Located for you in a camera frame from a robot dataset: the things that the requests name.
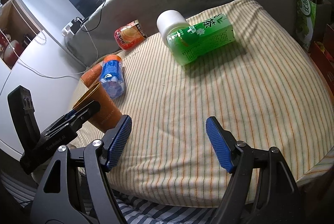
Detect orange patterned paper cup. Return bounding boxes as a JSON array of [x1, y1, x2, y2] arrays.
[[73, 83, 122, 133]]

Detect blue plastic bottle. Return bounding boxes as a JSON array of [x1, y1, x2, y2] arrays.
[[100, 54, 125, 99]]

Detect striped blue white trousers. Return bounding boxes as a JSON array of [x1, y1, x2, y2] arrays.
[[113, 190, 216, 223]]

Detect white shelf cabinet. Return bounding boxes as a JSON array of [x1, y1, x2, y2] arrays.
[[1, 0, 42, 69]]

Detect white power strip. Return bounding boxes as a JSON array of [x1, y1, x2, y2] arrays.
[[62, 17, 83, 38]]

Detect red snack canister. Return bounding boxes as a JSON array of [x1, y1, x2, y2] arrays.
[[114, 20, 147, 50]]

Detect green tea bottle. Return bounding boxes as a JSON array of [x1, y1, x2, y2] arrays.
[[166, 13, 235, 66]]

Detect white plastic jar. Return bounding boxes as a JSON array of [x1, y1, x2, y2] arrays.
[[156, 10, 189, 46]]

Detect green paper shopping bag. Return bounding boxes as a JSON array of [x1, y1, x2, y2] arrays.
[[295, 0, 330, 52]]

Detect white cable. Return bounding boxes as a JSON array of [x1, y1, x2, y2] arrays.
[[0, 28, 100, 80]]

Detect black cable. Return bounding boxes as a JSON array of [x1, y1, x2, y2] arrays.
[[78, 0, 118, 33]]

